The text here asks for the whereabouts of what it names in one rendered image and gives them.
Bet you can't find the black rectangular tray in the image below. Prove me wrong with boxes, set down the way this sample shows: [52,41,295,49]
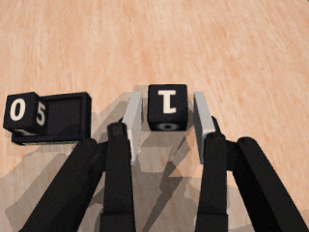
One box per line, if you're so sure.
[12,92,92,146]

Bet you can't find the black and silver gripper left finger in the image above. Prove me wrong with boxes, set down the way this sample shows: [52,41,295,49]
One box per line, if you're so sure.
[18,92,144,232]

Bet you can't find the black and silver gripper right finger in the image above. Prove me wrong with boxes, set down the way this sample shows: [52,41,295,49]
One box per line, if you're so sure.
[193,91,309,232]

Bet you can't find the black cube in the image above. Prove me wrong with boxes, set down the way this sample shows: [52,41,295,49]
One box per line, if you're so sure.
[147,84,188,131]
[3,92,49,137]

